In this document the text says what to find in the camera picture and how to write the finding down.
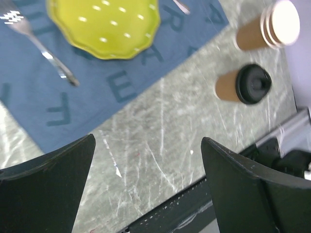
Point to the aluminium frame rail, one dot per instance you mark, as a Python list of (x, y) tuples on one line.
[(298, 126)]

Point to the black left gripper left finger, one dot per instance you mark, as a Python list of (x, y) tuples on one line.
[(42, 195)]

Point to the stack of paper cups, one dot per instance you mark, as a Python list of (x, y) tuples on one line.
[(276, 27)]

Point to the silver spoon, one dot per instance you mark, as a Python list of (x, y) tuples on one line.
[(184, 8)]

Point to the yellow-green scalloped plate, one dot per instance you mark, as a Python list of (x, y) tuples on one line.
[(107, 29)]

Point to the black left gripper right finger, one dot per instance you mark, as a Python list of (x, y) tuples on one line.
[(264, 195)]

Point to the black coffee cup lid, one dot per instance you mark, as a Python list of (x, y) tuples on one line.
[(252, 84)]

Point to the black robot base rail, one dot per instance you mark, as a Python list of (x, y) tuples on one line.
[(190, 210)]

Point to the brown paper coffee cup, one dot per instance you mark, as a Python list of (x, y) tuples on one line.
[(225, 87)]

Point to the silver fork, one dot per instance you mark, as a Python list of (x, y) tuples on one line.
[(15, 20)]

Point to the blue letter placemat cloth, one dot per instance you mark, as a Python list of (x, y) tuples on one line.
[(51, 110)]

